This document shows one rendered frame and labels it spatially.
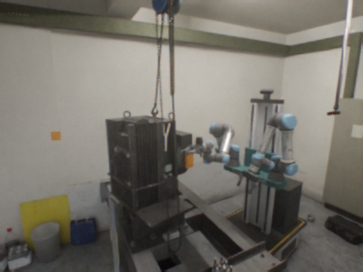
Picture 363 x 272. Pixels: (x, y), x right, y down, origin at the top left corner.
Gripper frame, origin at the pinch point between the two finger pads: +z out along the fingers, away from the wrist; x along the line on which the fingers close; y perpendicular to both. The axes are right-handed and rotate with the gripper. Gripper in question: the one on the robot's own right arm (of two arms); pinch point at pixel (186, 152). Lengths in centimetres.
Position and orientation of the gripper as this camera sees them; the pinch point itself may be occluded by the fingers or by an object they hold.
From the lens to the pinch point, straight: 157.2
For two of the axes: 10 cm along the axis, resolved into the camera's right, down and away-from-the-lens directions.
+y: 0.5, 9.8, 2.1
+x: -7.1, -1.1, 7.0
